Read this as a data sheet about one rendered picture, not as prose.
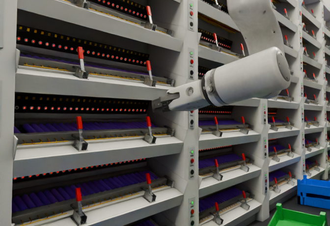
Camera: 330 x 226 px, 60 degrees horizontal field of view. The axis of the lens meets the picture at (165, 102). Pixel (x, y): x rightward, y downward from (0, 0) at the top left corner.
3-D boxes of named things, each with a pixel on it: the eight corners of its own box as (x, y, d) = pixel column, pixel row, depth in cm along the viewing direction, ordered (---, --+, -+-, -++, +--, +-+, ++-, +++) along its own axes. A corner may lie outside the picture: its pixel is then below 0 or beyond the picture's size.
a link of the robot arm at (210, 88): (216, 103, 58) (204, 106, 60) (237, 104, 65) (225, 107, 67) (208, 64, 60) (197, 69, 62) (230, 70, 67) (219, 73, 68)
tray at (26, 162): (180, 153, 109) (187, 129, 107) (9, 179, 63) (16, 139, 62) (146, 132, 121) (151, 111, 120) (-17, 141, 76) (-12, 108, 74)
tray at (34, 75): (180, 101, 109) (190, 67, 107) (12, 92, 64) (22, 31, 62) (146, 87, 122) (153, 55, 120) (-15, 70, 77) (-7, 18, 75)
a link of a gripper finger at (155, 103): (165, 106, 68) (146, 112, 72) (174, 106, 70) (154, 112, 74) (163, 93, 68) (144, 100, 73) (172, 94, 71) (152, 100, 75)
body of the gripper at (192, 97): (206, 103, 59) (167, 115, 67) (231, 105, 67) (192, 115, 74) (200, 69, 61) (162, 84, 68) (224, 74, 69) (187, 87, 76)
